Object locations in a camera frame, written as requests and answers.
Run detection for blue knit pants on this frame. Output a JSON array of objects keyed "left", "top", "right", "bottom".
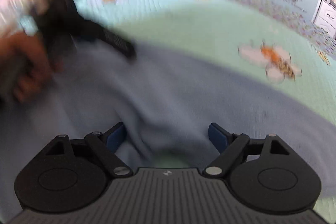
[{"left": 0, "top": 40, "right": 336, "bottom": 214}]

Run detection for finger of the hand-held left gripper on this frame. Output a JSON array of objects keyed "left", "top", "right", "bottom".
[{"left": 102, "top": 27, "right": 137, "bottom": 64}]

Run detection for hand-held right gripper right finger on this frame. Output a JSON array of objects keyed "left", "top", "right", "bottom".
[{"left": 204, "top": 123, "right": 297, "bottom": 178}]

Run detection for white drawer cabinet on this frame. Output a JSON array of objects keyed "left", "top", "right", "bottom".
[{"left": 312, "top": 0, "right": 336, "bottom": 39}]

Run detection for bee print quilted bedspread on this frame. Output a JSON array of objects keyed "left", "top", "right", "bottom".
[{"left": 72, "top": 0, "right": 336, "bottom": 214}]

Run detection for person's left hand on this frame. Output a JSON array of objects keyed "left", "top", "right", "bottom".
[{"left": 0, "top": 32, "right": 64, "bottom": 103}]

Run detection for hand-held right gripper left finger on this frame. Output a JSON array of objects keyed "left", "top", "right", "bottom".
[{"left": 39, "top": 122, "right": 133, "bottom": 178}]

